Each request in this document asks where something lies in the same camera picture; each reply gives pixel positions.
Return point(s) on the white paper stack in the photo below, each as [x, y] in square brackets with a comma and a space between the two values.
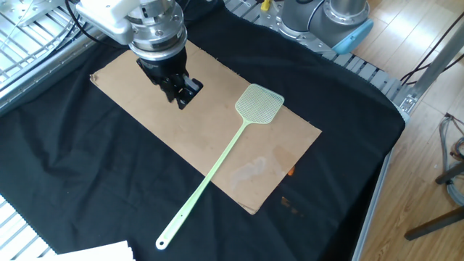
[101, 252]

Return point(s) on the aluminium frame beam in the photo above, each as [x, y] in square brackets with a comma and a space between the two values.
[36, 78]

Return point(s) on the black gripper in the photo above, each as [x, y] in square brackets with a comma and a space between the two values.
[165, 69]

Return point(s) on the pale green plastic flyswatter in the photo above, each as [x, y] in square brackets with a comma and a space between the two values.
[259, 105]

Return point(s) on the black table cloth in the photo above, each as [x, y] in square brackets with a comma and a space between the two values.
[90, 163]

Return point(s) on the small orange scrap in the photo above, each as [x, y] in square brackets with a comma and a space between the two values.
[291, 170]

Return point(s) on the grey metal frame post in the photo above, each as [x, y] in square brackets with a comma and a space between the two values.
[435, 67]

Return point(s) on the dark stool leg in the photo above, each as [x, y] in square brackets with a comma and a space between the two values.
[435, 224]
[451, 173]

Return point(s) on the small yellow clamp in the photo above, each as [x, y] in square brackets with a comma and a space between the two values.
[265, 4]

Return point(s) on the brown cardboard sheet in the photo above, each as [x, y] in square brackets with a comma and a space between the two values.
[203, 137]

